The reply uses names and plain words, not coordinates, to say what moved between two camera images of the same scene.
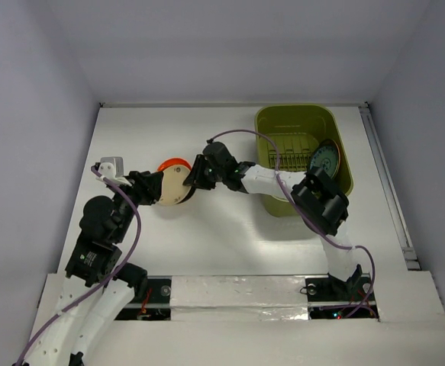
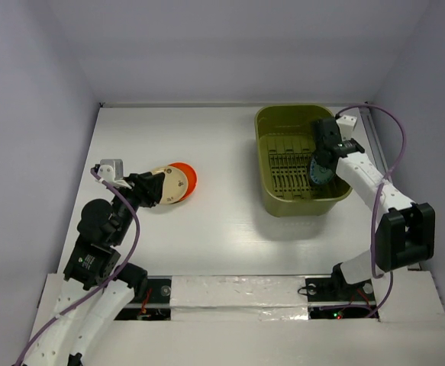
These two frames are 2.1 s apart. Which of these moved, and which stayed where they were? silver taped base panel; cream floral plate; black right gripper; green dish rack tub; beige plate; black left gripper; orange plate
Moved: beige plate; orange plate; black right gripper
Stayed: green dish rack tub; black left gripper; cream floral plate; silver taped base panel
